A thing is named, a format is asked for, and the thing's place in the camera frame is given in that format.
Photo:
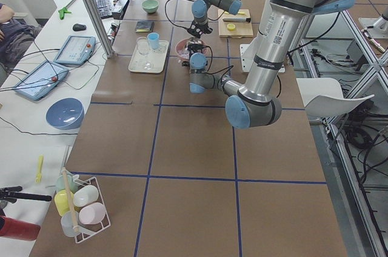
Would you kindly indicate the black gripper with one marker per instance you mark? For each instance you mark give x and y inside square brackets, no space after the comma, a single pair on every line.
[200,28]
[194,49]

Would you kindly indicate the pink bowl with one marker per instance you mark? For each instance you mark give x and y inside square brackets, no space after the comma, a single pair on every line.
[183,43]

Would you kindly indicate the clear ice cubes pile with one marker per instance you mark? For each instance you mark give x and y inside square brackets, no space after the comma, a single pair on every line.
[183,54]

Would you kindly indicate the light blue plastic cup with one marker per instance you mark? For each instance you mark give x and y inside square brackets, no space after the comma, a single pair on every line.
[153,40]

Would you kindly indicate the wooden cutting board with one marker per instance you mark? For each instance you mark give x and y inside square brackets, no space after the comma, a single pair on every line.
[243,30]

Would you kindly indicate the yellow lemon half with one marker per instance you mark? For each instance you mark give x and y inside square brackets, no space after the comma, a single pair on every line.
[231,27]

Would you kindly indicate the steel cylinder muddler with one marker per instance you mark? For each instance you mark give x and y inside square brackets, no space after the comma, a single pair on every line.
[238,20]

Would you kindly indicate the yellow plastic knife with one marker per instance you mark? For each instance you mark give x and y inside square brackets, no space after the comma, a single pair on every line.
[238,13]

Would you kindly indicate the cream bear print tray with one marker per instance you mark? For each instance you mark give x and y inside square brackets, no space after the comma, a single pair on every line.
[157,60]

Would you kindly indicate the clear wine glass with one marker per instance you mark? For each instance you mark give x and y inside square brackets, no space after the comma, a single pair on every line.
[143,49]

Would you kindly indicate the grey folded cloth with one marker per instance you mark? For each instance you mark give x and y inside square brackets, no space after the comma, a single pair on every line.
[144,26]

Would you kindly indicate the green ceramic bowl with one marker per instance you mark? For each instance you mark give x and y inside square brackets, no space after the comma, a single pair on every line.
[150,6]

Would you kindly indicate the black keyboard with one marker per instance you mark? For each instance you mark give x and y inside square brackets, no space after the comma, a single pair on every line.
[105,8]

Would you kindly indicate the far blue teach pendant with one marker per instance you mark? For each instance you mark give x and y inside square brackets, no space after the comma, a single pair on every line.
[76,50]

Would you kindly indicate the blue teach pendant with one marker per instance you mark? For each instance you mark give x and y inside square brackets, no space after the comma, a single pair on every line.
[41,80]
[76,50]

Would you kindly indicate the black computer mouse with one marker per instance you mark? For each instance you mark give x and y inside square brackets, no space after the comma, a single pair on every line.
[79,27]

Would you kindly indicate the white plastic chair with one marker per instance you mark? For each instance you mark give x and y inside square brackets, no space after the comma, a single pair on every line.
[323,97]

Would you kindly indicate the blue bowl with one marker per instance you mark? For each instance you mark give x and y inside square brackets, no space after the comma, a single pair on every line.
[65,114]

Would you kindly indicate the near blue teach pendant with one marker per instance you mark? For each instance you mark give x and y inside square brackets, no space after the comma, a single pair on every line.
[41,80]

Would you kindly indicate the red bottle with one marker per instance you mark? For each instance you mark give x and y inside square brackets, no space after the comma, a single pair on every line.
[16,229]

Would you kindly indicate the white wire cup rack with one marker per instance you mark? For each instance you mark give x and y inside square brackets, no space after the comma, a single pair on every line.
[81,206]

